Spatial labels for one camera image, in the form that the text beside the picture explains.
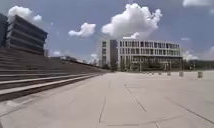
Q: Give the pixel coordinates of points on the white building with grid windows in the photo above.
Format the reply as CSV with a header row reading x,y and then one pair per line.
x,y
145,50

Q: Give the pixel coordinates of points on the pale stone slab plaza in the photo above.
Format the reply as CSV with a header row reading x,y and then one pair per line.
x,y
135,103

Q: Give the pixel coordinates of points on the wide stone stairs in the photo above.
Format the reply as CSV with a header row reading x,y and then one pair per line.
x,y
31,66

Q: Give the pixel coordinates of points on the row of stone bollards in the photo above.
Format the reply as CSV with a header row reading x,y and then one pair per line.
x,y
200,74

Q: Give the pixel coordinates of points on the trees before white building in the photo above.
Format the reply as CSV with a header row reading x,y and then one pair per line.
x,y
151,65

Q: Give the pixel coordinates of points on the row of trees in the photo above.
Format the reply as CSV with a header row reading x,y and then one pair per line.
x,y
203,64

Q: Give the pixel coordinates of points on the dark tiered building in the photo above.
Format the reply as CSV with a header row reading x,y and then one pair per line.
x,y
26,35

